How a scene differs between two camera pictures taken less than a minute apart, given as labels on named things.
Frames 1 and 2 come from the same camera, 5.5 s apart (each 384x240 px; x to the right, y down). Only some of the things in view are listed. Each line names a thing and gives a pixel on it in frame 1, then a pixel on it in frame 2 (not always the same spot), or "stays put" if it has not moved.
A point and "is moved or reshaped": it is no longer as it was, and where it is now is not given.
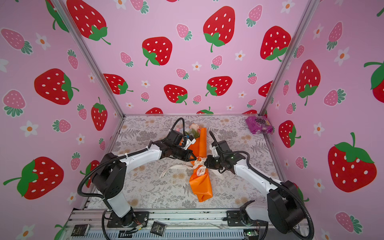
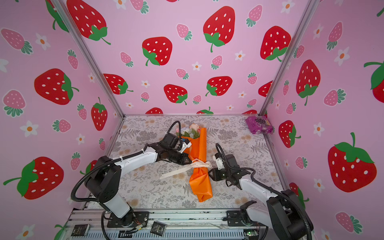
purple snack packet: x=259 y=125 stays put
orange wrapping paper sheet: x=200 y=180 stays put
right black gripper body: x=214 y=162 to x=226 y=174
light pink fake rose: x=194 y=126 stays put
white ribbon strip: x=199 y=164 is moved or reshaped
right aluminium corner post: x=288 y=60 stays put
